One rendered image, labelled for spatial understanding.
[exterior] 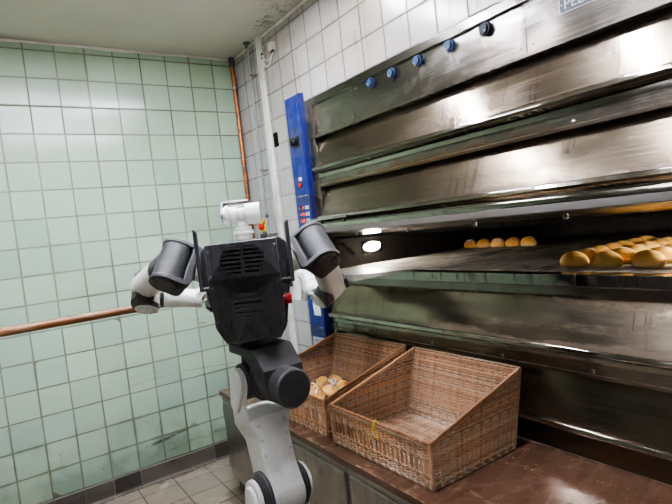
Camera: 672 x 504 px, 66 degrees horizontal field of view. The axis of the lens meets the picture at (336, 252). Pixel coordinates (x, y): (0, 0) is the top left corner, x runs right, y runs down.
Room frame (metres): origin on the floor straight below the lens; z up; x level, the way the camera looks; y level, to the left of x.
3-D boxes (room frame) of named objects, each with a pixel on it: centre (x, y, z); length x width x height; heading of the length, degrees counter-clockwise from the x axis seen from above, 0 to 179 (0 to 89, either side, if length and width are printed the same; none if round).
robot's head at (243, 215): (1.62, 0.27, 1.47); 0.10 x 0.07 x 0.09; 96
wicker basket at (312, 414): (2.38, 0.08, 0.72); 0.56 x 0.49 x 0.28; 35
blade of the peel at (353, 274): (2.45, -0.05, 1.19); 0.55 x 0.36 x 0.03; 34
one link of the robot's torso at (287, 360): (1.54, 0.24, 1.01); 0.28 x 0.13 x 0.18; 35
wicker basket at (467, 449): (1.88, -0.25, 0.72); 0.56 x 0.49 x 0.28; 34
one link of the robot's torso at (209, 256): (1.56, 0.27, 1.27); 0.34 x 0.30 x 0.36; 96
